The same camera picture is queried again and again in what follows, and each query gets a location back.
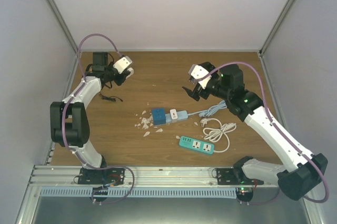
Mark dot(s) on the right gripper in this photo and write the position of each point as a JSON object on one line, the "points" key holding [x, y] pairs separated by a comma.
{"points": [[197, 91]]}

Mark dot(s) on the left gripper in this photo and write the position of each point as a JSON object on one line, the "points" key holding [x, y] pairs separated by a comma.
{"points": [[119, 81]]}

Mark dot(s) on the blue cube adapter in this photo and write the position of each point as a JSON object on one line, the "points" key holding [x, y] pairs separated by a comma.
{"points": [[159, 117]]}

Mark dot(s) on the white cube adapter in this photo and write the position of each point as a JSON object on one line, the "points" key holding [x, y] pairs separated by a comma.
{"points": [[128, 72]]}

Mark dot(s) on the light blue power strip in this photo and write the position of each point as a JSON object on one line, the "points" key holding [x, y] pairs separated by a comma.
{"points": [[182, 115]]}

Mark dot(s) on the teal power strip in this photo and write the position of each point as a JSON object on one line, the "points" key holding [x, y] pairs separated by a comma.
{"points": [[196, 145]]}

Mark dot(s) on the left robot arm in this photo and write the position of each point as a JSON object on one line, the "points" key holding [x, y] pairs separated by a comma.
{"points": [[68, 118]]}

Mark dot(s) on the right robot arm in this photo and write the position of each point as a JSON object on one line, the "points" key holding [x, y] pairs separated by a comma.
{"points": [[301, 173]]}

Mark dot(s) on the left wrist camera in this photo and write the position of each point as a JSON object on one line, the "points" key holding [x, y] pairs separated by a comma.
{"points": [[124, 63]]}

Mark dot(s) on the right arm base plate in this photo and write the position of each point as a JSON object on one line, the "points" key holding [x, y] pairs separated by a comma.
{"points": [[231, 176]]}

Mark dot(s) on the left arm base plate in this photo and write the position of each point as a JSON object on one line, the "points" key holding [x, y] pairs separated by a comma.
{"points": [[107, 177]]}

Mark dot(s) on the aluminium rail frame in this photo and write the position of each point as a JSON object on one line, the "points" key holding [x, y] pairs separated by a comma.
{"points": [[160, 177]]}

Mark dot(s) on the slotted cable duct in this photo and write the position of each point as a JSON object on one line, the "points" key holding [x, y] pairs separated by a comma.
{"points": [[144, 192]]}

